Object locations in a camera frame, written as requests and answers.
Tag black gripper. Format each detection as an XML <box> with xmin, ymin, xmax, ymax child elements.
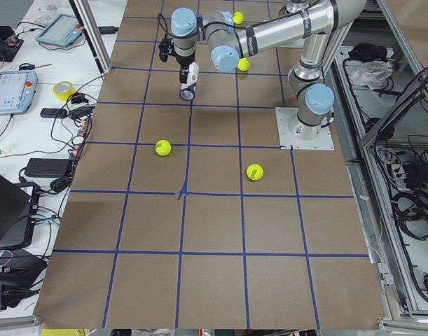
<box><xmin>177</xmin><ymin>57</ymin><xmax>195</xmax><ymax>84</ymax></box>

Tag white tennis ball can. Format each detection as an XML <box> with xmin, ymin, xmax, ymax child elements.
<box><xmin>179</xmin><ymin>62</ymin><xmax>199</xmax><ymax>102</ymax></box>

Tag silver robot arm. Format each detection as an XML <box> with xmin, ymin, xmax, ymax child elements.
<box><xmin>159</xmin><ymin>1</ymin><xmax>366</xmax><ymax>133</ymax></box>

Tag middle back tennis ball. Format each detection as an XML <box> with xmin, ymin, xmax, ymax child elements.
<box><xmin>237</xmin><ymin>58</ymin><xmax>250</xmax><ymax>72</ymax></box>

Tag tennis ball near can side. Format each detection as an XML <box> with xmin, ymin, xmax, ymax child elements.
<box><xmin>233</xmin><ymin>11</ymin><xmax>244</xmax><ymax>25</ymax></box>

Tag front Roland Garros tennis ball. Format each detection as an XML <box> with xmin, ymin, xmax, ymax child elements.
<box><xmin>155</xmin><ymin>139</ymin><xmax>172</xmax><ymax>157</ymax></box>

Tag tennis ball near base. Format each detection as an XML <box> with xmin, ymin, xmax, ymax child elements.
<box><xmin>246</xmin><ymin>163</ymin><xmax>264</xmax><ymax>181</ymax></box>

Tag yellow tape roll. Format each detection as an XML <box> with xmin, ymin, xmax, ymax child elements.
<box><xmin>53</xmin><ymin>80</ymin><xmax>76</xmax><ymax>102</ymax></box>

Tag far blue teach pendant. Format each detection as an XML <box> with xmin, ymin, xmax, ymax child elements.
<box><xmin>35</xmin><ymin>14</ymin><xmax>82</xmax><ymax>47</ymax></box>

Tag blue teach pendant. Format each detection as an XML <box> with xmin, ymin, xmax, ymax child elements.
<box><xmin>0</xmin><ymin>70</ymin><xmax>38</xmax><ymax>116</ymax></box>
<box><xmin>35</xmin><ymin>14</ymin><xmax>82</xmax><ymax>47</ymax></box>

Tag scissors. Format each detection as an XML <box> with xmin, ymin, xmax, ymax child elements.
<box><xmin>18</xmin><ymin>63</ymin><xmax>51</xmax><ymax>71</ymax></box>

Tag near blue teach pendant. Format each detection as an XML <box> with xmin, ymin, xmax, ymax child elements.
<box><xmin>0</xmin><ymin>70</ymin><xmax>38</xmax><ymax>116</ymax></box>

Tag black power adapter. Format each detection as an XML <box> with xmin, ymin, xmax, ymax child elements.
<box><xmin>25</xmin><ymin>158</ymin><xmax>71</xmax><ymax>178</ymax></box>

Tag black laptop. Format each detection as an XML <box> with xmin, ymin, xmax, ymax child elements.
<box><xmin>0</xmin><ymin>175</ymin><xmax>39</xmax><ymax>250</ymax></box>

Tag aluminium frame post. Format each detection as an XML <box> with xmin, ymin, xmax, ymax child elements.
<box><xmin>69</xmin><ymin>0</ymin><xmax>112</xmax><ymax>76</ymax></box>

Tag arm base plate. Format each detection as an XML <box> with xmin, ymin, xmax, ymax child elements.
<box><xmin>275</xmin><ymin>107</ymin><xmax>335</xmax><ymax>151</ymax></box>

